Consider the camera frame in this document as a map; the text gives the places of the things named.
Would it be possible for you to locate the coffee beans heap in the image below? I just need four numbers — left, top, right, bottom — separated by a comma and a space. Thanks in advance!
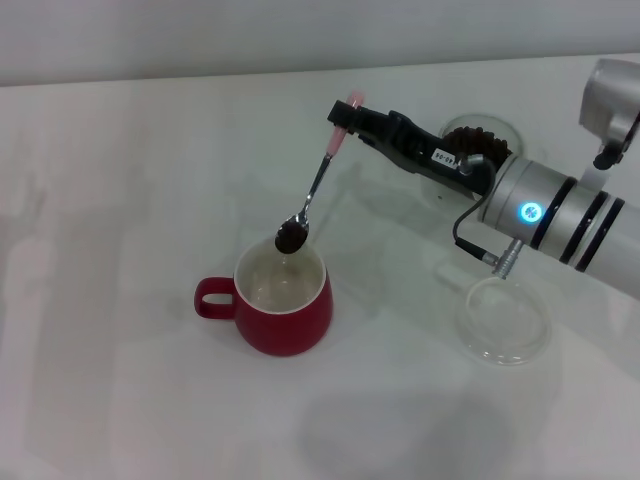
444, 126, 514, 164

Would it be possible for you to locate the red ceramic mug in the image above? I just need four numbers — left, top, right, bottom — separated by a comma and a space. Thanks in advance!
193, 235, 334, 358

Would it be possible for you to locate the spoonful of coffee beans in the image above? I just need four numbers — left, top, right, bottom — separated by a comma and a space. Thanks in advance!
274, 227, 305, 255

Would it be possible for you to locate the round clear glass dish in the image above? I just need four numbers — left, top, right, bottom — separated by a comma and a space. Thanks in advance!
457, 277, 551, 367

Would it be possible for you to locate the pink handled metal spoon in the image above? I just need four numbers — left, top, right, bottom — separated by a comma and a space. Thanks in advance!
274, 89, 365, 255

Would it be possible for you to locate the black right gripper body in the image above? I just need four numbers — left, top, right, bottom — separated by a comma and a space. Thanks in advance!
372, 112, 499, 201

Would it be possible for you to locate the clear glass cup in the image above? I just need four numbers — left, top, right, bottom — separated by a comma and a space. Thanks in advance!
438, 112, 526, 162

